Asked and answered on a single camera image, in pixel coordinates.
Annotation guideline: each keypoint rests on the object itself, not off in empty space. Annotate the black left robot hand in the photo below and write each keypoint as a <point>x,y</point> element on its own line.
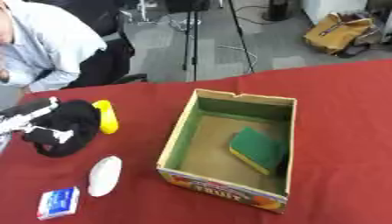
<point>71,122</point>

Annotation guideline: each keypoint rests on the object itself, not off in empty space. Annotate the yellow toy banana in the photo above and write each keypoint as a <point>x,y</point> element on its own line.
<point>107,116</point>

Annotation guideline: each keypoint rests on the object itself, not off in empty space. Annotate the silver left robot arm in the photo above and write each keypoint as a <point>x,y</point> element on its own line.
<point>23,113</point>

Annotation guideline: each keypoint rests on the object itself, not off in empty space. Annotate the cardboard box with green inside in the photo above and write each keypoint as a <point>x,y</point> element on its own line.
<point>214,163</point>

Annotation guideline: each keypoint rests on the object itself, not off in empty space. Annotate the black office chair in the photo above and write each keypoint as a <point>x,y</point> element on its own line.
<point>109,55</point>

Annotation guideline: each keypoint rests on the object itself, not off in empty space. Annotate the blue and white packet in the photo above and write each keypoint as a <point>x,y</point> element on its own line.
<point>59,202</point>

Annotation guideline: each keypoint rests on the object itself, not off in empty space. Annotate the person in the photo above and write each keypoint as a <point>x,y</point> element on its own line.
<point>41,43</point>

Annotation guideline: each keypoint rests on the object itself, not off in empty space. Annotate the black tripod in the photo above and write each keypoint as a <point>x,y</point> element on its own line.
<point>196,38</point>

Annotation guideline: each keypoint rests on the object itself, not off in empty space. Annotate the green and yellow sponge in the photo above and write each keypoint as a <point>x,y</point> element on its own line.
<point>258,150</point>

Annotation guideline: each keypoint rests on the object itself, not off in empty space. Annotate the black cylindrical floor stand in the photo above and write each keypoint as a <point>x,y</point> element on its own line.
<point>278,10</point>

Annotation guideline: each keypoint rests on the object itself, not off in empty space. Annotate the tan bag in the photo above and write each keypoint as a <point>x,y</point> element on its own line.
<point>339,32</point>

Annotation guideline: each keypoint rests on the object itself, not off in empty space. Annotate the white cabinet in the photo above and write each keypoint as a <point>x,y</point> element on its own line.
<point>331,8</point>

